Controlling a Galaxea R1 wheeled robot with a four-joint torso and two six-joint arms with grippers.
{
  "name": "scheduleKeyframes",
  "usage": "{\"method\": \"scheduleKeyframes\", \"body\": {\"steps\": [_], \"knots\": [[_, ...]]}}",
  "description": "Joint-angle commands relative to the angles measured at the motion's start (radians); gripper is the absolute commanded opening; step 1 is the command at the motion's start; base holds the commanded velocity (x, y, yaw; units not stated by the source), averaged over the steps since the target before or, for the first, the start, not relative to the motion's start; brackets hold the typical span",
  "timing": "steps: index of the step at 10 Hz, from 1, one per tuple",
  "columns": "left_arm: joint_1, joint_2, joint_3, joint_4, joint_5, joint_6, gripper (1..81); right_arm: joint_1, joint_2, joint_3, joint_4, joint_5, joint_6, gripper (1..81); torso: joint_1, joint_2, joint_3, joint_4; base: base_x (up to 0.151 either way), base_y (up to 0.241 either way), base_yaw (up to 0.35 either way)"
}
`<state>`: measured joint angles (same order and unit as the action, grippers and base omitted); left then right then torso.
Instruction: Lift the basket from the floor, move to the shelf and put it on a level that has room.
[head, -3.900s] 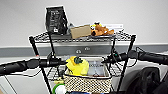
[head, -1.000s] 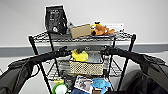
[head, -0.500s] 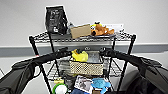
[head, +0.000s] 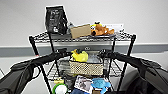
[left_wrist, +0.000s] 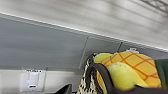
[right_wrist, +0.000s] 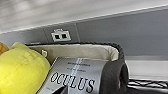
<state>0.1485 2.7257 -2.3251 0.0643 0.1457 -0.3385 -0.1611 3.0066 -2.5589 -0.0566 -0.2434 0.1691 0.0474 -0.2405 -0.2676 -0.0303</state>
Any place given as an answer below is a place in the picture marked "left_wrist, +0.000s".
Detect white wall switch plate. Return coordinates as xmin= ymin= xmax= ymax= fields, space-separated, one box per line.
xmin=19 ymin=68 xmax=47 ymax=93

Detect small white wall socket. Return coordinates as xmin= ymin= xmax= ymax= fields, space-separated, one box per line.
xmin=127 ymin=47 xmax=140 ymax=54

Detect yellow pineapple plush toy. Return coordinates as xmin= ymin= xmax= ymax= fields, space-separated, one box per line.
xmin=93 ymin=50 xmax=168 ymax=92

